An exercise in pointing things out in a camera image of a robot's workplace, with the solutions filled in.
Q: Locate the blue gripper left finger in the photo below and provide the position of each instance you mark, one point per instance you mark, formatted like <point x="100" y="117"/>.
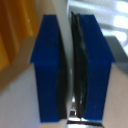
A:
<point x="48" y="66"/>

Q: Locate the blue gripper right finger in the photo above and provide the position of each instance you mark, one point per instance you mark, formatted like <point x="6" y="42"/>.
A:
<point x="93" y="66"/>

